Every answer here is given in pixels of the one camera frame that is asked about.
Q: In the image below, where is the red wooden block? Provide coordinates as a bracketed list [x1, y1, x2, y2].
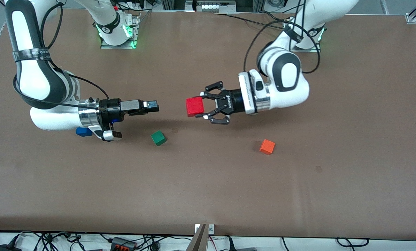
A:
[186, 97, 205, 117]

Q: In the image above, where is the green wooden block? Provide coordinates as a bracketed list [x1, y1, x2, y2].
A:
[151, 130, 167, 146]

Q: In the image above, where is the orange wooden block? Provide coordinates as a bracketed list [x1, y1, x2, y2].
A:
[259, 139, 276, 155]

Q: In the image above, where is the grey control box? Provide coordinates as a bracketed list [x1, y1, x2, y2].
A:
[185, 0, 237, 14]

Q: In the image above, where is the grey slanted metal bar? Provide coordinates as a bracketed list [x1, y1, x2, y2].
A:
[185, 223, 208, 251]

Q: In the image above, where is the black box with orange connectors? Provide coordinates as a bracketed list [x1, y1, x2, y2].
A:
[110, 237, 137, 251]

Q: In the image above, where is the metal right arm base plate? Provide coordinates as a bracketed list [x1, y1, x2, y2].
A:
[100, 14, 140, 50]

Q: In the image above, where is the long black power cable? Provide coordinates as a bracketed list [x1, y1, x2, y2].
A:
[213, 13, 293, 32]

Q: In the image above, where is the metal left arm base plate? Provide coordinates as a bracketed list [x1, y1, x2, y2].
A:
[291, 46, 322, 53]

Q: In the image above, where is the short black power cable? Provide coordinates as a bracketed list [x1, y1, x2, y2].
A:
[259, 10, 295, 23]

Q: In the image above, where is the black looped cable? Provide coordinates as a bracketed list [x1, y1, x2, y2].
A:
[336, 238, 370, 247]

